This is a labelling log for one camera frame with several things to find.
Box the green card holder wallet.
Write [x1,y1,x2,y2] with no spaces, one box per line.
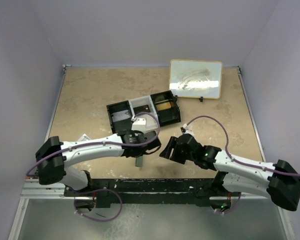
[135,156,144,168]

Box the black white sorting tray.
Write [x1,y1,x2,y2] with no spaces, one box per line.
[106,90,181,133]

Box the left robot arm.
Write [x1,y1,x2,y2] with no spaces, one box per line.
[35,130,162,196]

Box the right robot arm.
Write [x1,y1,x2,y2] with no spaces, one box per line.
[159,133,300,212]

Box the silver VIP card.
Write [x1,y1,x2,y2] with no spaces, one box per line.
[111,109,131,123]

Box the gold card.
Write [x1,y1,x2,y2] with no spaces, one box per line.
[155,101,173,111]

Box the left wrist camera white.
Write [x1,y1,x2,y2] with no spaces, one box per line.
[131,116,147,133]

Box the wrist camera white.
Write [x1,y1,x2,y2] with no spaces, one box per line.
[180,124,192,134]
[131,116,147,133]

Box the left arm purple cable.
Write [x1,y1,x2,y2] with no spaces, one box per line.
[26,112,162,177]

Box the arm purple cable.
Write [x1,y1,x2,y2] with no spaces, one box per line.
[26,112,162,177]
[181,115,300,180]

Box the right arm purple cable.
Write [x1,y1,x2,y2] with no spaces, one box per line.
[181,115,300,180]

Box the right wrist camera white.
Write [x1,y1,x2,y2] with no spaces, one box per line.
[180,124,192,134]

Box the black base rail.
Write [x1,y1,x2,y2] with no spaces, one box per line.
[64,178,240,208]

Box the white board wooden frame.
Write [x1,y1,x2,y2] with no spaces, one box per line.
[169,59,223,99]

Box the aluminium frame rail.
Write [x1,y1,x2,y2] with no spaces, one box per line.
[20,178,65,199]

